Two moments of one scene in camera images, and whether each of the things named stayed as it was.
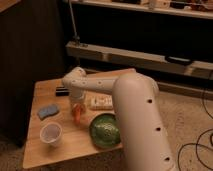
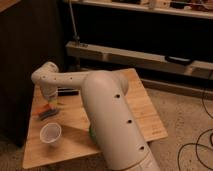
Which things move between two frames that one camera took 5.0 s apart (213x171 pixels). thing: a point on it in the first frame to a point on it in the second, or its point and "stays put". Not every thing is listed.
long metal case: [137, 58] stays put
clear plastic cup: [51, 133] stays put
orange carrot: [77, 110] to [44, 108]
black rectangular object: [62, 91] stays put
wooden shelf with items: [196, 8] stays put
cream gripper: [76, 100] to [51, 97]
